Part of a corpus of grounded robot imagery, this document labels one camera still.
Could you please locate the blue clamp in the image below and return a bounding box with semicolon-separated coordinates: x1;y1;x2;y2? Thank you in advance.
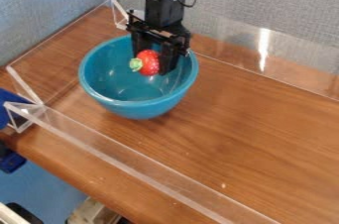
0;87;31;173

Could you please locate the clear acrylic barrier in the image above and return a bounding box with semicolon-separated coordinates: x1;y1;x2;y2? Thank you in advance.
0;2;339;224

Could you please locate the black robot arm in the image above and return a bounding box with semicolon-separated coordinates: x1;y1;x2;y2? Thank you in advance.
125;0;191;75

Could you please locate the blue bowl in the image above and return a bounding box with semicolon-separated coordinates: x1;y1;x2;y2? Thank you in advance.
79;36;199;120

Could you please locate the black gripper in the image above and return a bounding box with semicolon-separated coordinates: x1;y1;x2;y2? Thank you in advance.
127;0;191;75

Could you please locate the red strawberry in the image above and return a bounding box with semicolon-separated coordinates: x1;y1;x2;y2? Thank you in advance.
129;50;160;76

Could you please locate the beige object under table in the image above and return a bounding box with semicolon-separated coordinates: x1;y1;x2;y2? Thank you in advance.
67;197;121;224

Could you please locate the white and black object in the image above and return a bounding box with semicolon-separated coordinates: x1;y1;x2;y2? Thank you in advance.
0;202;44;224

